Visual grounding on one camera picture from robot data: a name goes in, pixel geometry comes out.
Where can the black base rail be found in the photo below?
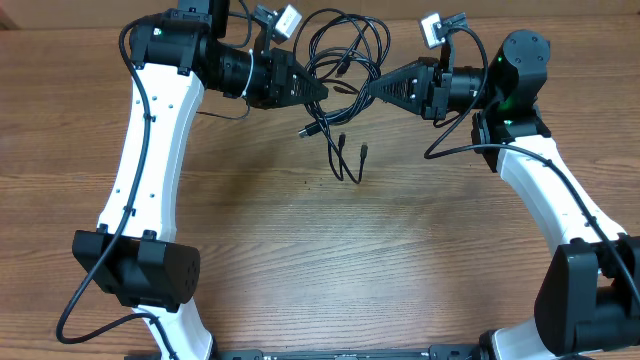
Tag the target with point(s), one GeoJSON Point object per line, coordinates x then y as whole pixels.
{"type": "Point", "coordinates": [434, 352]}

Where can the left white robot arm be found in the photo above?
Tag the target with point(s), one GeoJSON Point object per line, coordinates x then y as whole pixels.
{"type": "Point", "coordinates": [174, 57]}

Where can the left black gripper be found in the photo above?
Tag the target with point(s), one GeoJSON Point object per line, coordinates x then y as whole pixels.
{"type": "Point", "coordinates": [279, 66]}

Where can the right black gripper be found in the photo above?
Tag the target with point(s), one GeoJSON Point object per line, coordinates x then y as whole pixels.
{"type": "Point", "coordinates": [429, 89]}

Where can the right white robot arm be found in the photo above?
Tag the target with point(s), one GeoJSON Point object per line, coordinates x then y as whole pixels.
{"type": "Point", "coordinates": [589, 299]}

